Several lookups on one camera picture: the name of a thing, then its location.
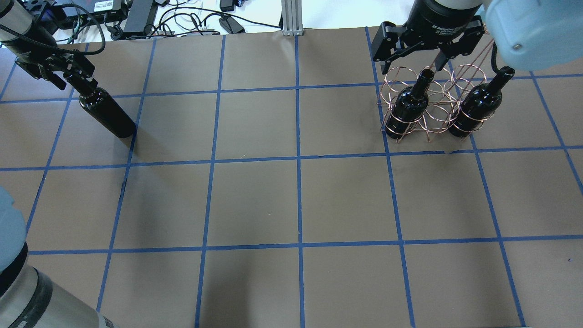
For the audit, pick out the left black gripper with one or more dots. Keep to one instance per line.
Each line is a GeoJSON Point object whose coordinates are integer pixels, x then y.
{"type": "Point", "coordinates": [28, 40]}

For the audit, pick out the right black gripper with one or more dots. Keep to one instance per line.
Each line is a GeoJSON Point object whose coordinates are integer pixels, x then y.
{"type": "Point", "coordinates": [441, 19]}

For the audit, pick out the dark wine bottle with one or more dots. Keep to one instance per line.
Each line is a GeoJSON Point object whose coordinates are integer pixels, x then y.
{"type": "Point", "coordinates": [99, 104]}

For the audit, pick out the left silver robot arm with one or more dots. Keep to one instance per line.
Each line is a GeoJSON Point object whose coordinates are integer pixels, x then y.
{"type": "Point", "coordinates": [46, 214]}

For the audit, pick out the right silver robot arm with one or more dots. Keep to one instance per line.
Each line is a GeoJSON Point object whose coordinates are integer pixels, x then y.
{"type": "Point", "coordinates": [529, 34]}

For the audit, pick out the dark bottle in basket right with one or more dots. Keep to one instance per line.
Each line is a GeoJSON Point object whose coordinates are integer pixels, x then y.
{"type": "Point", "coordinates": [409, 106]}

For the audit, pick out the dark bottle in basket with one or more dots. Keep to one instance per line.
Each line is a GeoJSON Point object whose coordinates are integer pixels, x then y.
{"type": "Point", "coordinates": [480, 104]}
{"type": "Point", "coordinates": [409, 106]}

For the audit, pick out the dark bottle in basket left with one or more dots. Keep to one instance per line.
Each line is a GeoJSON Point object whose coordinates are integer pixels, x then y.
{"type": "Point", "coordinates": [480, 104]}

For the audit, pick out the black power adapter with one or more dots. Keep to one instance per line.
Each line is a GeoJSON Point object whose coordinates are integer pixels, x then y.
{"type": "Point", "coordinates": [140, 18]}

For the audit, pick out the copper wire wine basket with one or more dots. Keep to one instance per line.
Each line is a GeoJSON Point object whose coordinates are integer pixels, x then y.
{"type": "Point", "coordinates": [453, 101]}

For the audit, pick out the aluminium frame post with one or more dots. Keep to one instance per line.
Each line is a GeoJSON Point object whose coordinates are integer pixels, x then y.
{"type": "Point", "coordinates": [291, 18]}

